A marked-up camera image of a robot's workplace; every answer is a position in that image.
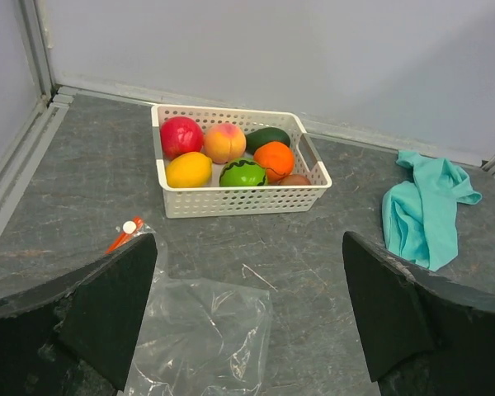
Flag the yellow toy lemon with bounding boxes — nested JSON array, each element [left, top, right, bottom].
[[165, 152, 213, 188]]

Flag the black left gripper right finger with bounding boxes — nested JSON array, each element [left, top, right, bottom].
[[342, 231, 495, 395]]

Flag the toy orange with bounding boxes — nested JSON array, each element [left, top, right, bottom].
[[254, 141, 295, 183]]

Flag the dark green toy avocado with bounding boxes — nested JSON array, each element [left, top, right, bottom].
[[246, 126, 291, 155]]

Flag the white perforated plastic basket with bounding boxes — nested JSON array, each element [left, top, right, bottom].
[[151, 104, 332, 219]]

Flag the brown toy kiwi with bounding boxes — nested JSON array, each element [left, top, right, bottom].
[[279, 174, 311, 186]]

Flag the clear zip top bag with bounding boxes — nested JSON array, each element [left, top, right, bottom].
[[121, 235, 272, 395]]

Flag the toy peach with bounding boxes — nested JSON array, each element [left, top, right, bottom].
[[203, 123, 246, 164]]

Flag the green toy watermelon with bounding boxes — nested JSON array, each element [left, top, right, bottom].
[[219, 158, 268, 187]]

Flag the red toy apple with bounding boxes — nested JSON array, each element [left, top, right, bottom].
[[159, 116, 204, 160]]

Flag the teal cloth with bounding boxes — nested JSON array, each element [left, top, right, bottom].
[[382, 151, 482, 271]]

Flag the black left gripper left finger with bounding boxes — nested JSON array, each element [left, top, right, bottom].
[[0, 233, 158, 395]]

